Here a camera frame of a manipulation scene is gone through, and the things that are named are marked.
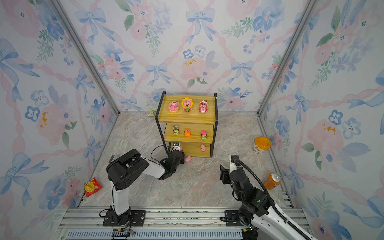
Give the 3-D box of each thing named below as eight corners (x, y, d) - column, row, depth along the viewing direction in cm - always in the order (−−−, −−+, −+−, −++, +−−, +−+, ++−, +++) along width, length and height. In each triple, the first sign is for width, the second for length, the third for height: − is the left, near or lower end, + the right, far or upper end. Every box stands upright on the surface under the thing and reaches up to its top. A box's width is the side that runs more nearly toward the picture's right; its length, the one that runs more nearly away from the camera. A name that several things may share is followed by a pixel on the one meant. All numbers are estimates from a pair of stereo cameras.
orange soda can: (262, 190, 85) (271, 183, 76) (260, 181, 89) (268, 172, 79) (273, 190, 85) (283, 183, 76) (270, 181, 89) (279, 172, 79)
